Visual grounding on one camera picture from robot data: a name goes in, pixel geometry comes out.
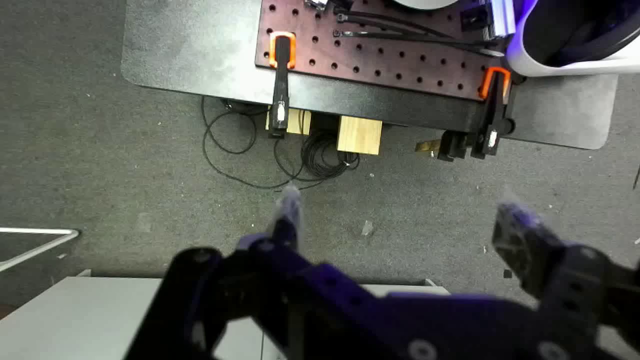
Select reddish brown perforated pegboard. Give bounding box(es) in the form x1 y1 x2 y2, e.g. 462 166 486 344
254 0 519 103

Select black cables on pegboard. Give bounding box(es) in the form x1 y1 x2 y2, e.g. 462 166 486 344
329 3 510 55

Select purple-black gripper left finger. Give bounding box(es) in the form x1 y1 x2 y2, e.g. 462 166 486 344
270 184 305 252

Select grey metal base plate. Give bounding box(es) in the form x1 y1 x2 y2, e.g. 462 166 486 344
120 0 619 151

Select orange black bar clamp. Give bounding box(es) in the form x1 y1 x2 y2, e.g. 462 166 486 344
435 64 518 163
266 29 299 140

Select black coiled floor cable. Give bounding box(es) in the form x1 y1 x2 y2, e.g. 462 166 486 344
200 95 362 192

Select small wooden block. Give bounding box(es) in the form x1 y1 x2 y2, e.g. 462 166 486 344
413 138 443 160

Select pale wooden block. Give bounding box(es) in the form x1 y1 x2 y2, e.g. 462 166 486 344
336 114 385 160
264 108 314 140

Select aluminium mount bracket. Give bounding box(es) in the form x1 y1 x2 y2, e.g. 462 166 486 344
457 0 519 40

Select purple-black gripper right finger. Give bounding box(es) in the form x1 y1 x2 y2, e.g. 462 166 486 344
489 199 575 303

